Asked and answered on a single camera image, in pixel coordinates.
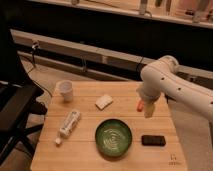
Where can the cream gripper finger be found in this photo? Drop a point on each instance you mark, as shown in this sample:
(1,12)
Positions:
(149,110)

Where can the white ceramic cup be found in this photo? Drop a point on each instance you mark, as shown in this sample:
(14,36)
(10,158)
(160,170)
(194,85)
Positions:
(66,90)

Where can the green ceramic bowl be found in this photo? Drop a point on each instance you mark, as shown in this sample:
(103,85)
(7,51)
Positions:
(113,138)

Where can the black office chair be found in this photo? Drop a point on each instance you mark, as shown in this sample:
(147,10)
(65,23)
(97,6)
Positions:
(18,95)

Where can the wooden table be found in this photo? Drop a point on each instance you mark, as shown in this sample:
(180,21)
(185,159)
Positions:
(78,152)

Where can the black rectangular phone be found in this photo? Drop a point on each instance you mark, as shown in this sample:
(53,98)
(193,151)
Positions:
(153,140)

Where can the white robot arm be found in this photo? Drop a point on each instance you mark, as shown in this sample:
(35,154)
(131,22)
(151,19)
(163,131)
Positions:
(160,77)

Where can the white tube bottle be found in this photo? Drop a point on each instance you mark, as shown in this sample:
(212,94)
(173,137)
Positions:
(69,123)

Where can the small white cap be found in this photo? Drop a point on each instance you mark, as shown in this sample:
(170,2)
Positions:
(58,141)

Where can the orange carrot toy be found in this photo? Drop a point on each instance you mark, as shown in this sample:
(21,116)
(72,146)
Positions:
(140,106)

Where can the white sponge block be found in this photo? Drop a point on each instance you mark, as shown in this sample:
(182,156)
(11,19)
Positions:
(104,101)

